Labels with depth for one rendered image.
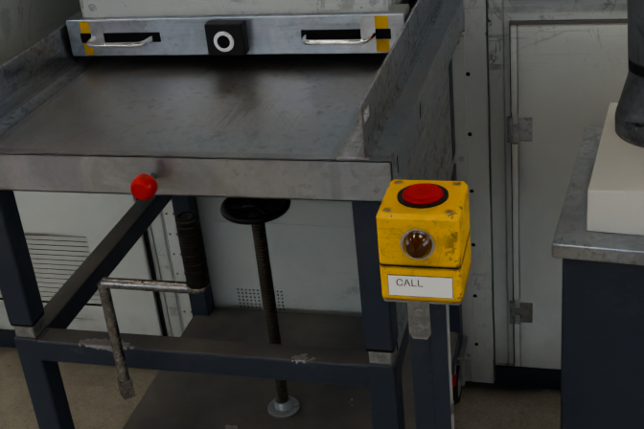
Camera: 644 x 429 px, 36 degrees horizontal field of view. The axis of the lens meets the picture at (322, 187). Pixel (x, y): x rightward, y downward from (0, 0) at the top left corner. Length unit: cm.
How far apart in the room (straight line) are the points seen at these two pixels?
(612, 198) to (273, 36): 59
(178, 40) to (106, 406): 99
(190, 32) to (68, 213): 79
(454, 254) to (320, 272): 117
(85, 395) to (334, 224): 70
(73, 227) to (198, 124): 95
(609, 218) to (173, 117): 59
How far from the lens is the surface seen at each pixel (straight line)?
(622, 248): 119
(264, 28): 152
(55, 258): 233
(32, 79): 157
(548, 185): 191
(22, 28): 180
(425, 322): 103
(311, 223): 206
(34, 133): 143
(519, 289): 204
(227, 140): 129
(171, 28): 157
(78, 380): 239
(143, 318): 232
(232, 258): 216
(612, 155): 128
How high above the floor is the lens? 135
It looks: 26 degrees down
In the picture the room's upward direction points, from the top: 6 degrees counter-clockwise
